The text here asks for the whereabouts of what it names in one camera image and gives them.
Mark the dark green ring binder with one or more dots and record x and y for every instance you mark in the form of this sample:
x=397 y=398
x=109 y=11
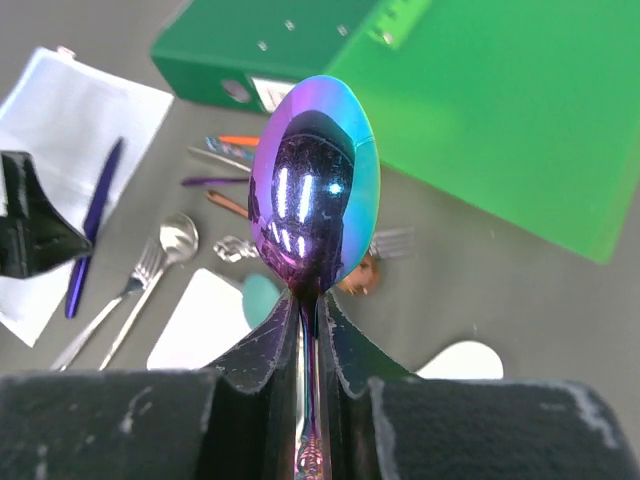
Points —
x=224 y=53

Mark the white divided plastic container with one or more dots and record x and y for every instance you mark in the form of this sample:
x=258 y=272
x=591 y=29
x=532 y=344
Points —
x=207 y=321

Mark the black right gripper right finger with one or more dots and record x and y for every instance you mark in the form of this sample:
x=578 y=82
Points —
x=383 y=422

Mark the black iridescent spoon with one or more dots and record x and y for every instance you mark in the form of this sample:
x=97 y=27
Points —
x=212 y=181

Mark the white ceramic spoon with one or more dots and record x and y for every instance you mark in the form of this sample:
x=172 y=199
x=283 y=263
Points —
x=464 y=360

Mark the teal long-handled spoon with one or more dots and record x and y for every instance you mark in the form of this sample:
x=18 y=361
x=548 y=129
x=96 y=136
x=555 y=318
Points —
x=259 y=296

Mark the iridescent purple ornate spoon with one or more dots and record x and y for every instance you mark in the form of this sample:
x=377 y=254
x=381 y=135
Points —
x=318 y=136

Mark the dark blue table knife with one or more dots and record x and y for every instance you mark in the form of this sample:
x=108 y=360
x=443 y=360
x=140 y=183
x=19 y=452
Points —
x=91 y=227

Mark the light green plastic folder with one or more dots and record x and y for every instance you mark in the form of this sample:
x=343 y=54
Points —
x=528 y=110

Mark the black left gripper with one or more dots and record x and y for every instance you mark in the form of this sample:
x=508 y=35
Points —
x=35 y=238

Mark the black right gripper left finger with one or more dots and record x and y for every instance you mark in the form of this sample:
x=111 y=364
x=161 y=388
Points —
x=233 y=419

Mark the orange plastic spoon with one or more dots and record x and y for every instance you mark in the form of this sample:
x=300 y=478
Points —
x=248 y=141

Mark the silver spoon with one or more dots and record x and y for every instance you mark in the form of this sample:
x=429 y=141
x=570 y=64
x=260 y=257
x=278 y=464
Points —
x=179 y=240

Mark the clear mesh zip pouch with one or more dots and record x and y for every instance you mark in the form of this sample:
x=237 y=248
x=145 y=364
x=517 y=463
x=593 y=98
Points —
x=68 y=116

